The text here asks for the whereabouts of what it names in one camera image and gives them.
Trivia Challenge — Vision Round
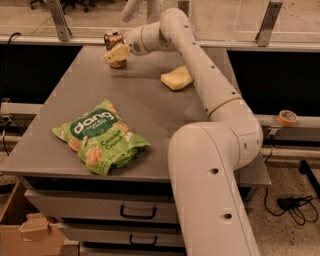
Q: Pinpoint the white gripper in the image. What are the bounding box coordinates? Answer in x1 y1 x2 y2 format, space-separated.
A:
102 28 144 64

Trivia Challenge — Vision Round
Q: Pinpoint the orange soda can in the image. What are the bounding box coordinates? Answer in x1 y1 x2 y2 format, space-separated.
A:
104 32 127 69

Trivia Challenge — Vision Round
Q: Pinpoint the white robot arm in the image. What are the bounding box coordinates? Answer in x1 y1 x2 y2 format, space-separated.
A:
104 8 263 256

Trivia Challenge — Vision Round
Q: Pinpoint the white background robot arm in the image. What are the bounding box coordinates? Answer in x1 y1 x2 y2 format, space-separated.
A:
121 0 164 24

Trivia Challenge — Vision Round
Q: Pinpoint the yellow sponge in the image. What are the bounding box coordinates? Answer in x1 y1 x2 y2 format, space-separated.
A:
160 66 193 91

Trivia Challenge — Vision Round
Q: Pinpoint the black office chair base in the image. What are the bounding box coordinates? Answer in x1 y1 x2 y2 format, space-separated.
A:
29 0 95 13

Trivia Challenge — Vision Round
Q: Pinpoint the green dang chips bag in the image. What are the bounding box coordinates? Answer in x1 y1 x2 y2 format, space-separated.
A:
52 99 150 176

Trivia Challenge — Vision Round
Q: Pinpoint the top grey drawer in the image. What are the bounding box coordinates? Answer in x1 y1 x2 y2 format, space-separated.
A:
25 189 178 224

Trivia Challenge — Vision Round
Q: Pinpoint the grey drawer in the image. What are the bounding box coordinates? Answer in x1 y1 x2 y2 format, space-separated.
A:
80 242 187 256
25 189 178 224
58 223 184 247

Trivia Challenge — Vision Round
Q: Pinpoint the orange tape roll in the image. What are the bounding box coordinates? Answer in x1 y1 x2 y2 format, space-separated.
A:
277 110 298 127

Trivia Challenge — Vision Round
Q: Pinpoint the middle grey drawer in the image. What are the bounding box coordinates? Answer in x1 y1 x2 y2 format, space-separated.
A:
58 223 184 247

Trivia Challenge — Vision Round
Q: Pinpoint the bottom grey drawer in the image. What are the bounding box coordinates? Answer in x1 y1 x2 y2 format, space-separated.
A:
80 242 187 256

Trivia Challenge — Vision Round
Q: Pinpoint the cardboard box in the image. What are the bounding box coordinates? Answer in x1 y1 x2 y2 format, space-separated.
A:
0 182 65 256

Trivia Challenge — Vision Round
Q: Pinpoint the left metal bracket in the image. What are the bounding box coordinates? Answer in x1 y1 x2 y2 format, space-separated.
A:
47 0 72 42

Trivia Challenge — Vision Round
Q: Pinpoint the metal bracket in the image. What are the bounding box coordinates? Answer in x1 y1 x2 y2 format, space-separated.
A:
255 0 282 47
178 0 190 16
47 0 72 42

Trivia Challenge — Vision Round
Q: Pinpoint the middle metal bracket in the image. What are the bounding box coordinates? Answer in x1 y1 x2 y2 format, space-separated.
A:
178 0 190 16

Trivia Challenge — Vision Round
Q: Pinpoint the black cable left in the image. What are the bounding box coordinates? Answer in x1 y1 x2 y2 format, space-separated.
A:
0 32 23 157

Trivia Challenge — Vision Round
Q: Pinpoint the right metal bracket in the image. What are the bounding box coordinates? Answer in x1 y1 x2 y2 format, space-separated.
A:
255 0 282 47

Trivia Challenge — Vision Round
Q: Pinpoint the black power adapter cable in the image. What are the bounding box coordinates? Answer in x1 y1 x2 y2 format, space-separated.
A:
263 188 320 227

